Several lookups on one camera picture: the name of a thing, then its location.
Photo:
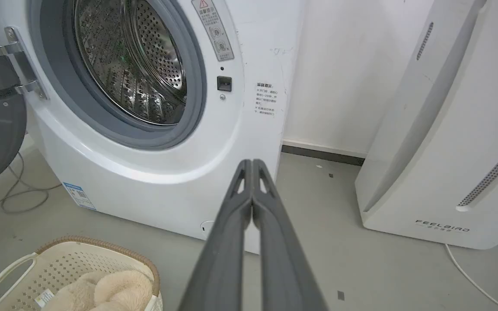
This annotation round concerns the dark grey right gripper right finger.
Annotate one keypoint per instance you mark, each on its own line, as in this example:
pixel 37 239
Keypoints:
pixel 283 259

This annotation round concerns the white air purifier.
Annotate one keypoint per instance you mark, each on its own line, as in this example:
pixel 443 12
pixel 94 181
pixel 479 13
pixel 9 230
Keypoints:
pixel 448 129

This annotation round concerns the cream plastic laundry basket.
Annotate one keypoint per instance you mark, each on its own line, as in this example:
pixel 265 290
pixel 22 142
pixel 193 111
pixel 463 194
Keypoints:
pixel 59 268

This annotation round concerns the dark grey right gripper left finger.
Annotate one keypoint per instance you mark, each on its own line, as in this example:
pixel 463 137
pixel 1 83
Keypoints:
pixel 221 259

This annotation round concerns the cream fluffy plush toy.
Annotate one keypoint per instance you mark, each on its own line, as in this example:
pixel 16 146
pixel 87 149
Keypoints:
pixel 110 291

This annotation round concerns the white front-load washing machine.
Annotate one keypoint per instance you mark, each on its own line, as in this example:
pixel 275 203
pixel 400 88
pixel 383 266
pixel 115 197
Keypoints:
pixel 154 172

